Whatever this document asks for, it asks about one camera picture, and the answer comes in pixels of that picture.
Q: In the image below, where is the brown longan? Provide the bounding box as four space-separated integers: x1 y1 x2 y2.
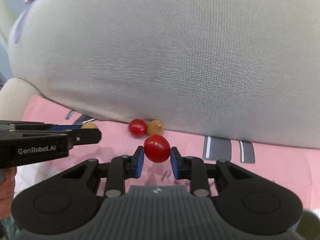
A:
81 122 97 129
147 120 164 136

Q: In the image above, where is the red cherry tomato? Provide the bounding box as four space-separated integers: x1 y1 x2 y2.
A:
128 119 148 138
143 134 170 163

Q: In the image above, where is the green colander bowl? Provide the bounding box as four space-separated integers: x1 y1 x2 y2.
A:
296 210 320 240

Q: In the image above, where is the person left hand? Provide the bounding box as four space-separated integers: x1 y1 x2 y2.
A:
0 167 17 219

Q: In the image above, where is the pink checkered lemon cloth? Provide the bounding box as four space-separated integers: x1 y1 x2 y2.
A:
15 96 319 210

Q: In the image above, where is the lilac ribbon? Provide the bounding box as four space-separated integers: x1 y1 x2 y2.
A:
14 4 33 44

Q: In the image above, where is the beige sofa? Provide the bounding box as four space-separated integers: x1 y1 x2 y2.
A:
1 0 319 148

